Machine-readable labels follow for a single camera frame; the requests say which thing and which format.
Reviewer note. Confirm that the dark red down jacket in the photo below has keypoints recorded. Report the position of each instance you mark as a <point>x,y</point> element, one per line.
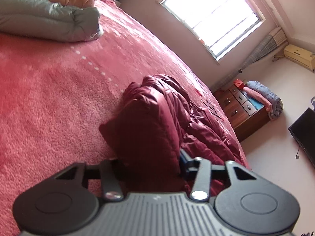
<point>147,127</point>

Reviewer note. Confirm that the flat blue box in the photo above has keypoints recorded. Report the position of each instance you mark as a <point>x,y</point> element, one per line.
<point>254,107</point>

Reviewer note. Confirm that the folded pink blanket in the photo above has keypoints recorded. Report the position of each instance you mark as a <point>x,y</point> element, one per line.
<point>258,98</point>

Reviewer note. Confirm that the red box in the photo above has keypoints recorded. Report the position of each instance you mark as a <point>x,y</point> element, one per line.
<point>239,83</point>

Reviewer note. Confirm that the folded blankets on dresser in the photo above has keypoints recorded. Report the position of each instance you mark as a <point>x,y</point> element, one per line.
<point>270,98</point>

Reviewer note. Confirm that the bright window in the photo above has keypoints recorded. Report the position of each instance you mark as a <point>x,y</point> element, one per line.
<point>211,14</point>

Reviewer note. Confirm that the grey down jacket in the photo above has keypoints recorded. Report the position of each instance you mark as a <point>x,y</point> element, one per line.
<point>44,19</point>

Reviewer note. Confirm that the white air conditioner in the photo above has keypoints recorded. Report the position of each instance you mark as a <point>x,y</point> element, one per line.
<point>299,55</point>

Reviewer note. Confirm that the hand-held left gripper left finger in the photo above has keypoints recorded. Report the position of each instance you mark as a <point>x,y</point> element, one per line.
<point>108,174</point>

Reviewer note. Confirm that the pink printed blanket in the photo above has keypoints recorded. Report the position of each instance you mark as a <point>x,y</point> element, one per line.
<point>49,103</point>

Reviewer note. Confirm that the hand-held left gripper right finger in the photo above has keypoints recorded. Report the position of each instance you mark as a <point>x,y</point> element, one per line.
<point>182,160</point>

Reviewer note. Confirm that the brown wooden cabinet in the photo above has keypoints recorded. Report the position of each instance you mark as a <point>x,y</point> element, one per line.
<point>246,124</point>

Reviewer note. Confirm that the grey checked curtain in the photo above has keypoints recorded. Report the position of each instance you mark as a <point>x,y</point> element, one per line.
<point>260,49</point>

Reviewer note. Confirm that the black wall television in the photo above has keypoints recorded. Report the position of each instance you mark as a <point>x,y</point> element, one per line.
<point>305,132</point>

